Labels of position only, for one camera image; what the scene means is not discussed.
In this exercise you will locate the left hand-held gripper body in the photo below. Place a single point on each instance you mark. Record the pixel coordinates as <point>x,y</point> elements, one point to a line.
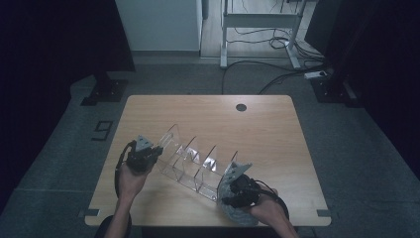
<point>140,158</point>

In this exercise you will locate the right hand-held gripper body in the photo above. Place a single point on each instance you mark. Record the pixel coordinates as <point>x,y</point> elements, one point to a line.
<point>244,190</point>

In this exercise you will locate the grey fluffy cloth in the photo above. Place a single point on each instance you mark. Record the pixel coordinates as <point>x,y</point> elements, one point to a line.
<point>236,216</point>

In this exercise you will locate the clear acrylic divided organizer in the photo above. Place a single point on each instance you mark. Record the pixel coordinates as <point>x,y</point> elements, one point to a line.
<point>194,165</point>

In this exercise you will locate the person's left hand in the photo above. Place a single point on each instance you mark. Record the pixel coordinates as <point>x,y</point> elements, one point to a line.
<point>130,185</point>

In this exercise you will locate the person's right hand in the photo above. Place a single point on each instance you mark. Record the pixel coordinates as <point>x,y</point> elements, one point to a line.
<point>269,208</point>

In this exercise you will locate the black stand base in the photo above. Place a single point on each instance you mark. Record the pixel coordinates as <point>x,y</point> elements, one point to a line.
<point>333,92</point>
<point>105,91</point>

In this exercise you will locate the person's dark trouser leg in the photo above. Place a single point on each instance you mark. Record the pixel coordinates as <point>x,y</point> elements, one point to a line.
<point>100,229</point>

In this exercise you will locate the black round table grommet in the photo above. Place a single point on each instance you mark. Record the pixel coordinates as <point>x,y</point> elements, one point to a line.
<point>241,107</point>

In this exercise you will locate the white cabinet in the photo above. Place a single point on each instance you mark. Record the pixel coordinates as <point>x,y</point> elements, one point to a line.
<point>158,23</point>

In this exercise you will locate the dark curtain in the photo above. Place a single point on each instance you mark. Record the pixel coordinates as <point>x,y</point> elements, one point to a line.
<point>49,66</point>
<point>379,66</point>

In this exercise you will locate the white power strip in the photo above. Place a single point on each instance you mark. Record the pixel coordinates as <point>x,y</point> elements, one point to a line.
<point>315,75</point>

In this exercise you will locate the white metal desk frame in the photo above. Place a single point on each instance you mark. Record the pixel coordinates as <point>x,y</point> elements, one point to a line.
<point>257,20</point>

